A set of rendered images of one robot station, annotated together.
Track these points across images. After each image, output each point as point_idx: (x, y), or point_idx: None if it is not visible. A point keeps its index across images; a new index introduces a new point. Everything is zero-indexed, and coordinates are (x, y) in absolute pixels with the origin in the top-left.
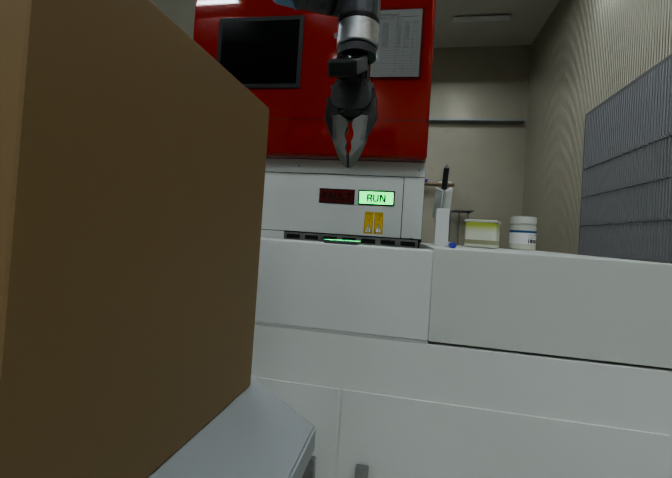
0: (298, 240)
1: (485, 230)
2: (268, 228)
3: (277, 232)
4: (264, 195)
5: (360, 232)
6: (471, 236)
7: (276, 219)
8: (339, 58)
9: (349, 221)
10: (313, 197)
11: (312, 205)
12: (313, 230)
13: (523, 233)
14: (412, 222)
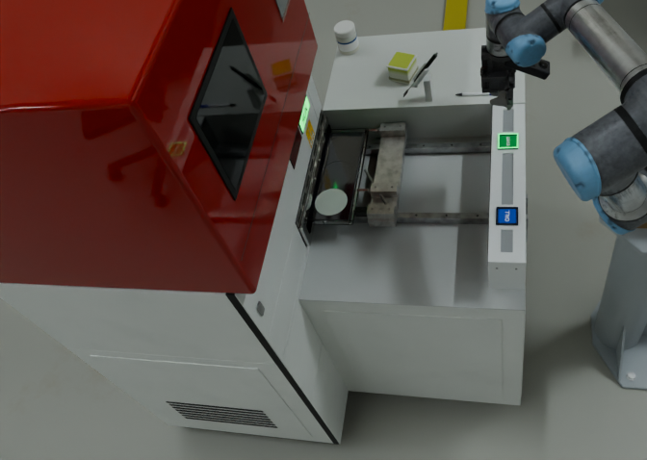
0: (502, 165)
1: (414, 65)
2: (291, 239)
3: (294, 231)
4: (277, 222)
5: (310, 150)
6: (410, 75)
7: (290, 224)
8: (547, 67)
9: (305, 153)
10: (291, 171)
11: (293, 177)
12: (300, 192)
13: (356, 38)
14: (316, 102)
